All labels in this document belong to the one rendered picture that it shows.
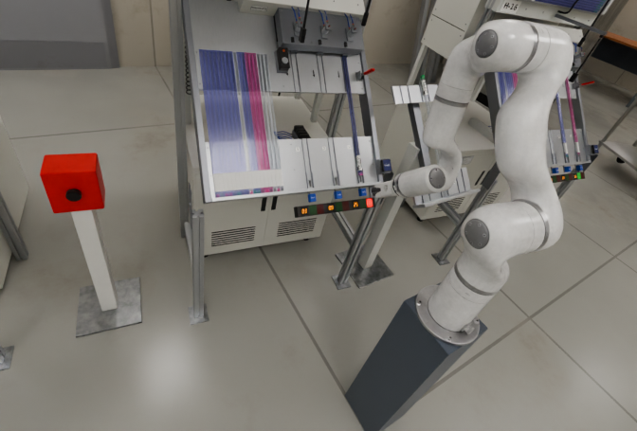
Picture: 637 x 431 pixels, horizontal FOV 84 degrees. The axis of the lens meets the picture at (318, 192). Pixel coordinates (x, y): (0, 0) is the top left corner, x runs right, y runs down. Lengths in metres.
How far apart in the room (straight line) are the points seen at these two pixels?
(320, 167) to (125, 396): 1.12
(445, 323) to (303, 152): 0.74
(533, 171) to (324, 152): 0.75
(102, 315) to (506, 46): 1.72
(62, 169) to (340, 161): 0.91
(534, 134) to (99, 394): 1.62
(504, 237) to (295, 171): 0.76
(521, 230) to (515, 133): 0.20
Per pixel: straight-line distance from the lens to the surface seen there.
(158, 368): 1.69
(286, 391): 1.65
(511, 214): 0.84
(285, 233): 1.94
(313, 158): 1.34
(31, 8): 3.71
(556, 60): 0.92
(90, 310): 1.87
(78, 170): 1.28
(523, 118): 0.85
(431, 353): 1.13
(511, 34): 0.83
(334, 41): 1.47
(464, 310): 1.04
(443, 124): 1.02
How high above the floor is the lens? 1.53
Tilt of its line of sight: 38 degrees down
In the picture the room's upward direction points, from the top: 15 degrees clockwise
